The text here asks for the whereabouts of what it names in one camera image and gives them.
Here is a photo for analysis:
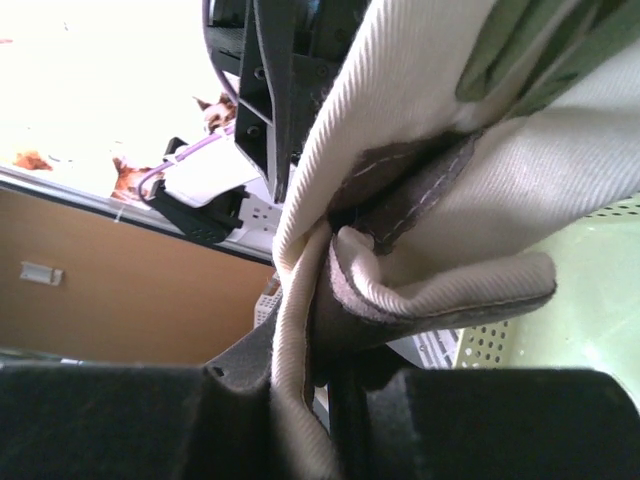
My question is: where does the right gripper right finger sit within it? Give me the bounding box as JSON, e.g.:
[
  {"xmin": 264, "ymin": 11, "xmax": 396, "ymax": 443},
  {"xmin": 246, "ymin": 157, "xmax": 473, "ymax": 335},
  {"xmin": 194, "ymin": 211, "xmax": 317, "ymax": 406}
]
[{"xmin": 329, "ymin": 349, "xmax": 639, "ymax": 479}]

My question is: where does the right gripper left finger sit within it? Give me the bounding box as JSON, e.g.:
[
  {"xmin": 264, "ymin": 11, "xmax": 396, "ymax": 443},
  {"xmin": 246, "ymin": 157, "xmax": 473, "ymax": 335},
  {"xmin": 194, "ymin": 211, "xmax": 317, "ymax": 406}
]
[{"xmin": 0, "ymin": 299, "xmax": 281, "ymax": 480}]

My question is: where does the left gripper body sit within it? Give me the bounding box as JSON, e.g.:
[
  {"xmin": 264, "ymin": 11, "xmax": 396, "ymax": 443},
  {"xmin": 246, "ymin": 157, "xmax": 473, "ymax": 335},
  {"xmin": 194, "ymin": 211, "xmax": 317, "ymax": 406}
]
[{"xmin": 207, "ymin": 0, "xmax": 371, "ymax": 131}]

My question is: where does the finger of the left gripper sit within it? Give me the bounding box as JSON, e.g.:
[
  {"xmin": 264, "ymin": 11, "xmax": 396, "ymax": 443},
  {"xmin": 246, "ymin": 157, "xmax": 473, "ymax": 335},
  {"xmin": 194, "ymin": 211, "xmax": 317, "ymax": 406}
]
[{"xmin": 235, "ymin": 0, "xmax": 297, "ymax": 203}]

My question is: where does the white glove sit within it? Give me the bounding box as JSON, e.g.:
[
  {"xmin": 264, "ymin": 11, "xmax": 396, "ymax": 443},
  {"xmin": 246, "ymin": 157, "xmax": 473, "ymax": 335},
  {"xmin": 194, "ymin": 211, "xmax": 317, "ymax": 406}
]
[{"xmin": 270, "ymin": 1, "xmax": 639, "ymax": 479}]

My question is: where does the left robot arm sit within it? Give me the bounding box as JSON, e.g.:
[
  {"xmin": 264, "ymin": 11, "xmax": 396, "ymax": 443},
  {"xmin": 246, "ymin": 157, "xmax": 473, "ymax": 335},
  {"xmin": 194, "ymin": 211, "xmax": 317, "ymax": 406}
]
[{"xmin": 136, "ymin": 1, "xmax": 367, "ymax": 254}]

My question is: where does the pale green storage basket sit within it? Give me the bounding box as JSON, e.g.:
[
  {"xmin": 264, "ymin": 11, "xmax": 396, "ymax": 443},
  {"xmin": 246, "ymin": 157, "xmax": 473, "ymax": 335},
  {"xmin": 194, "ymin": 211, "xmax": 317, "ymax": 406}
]
[{"xmin": 274, "ymin": 195, "xmax": 639, "ymax": 377}]

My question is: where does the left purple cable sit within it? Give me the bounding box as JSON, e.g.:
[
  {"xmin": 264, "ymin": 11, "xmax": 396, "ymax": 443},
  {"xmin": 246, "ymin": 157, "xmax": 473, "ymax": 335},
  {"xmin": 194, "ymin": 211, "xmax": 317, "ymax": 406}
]
[{"xmin": 137, "ymin": 0, "xmax": 241, "ymax": 201}]

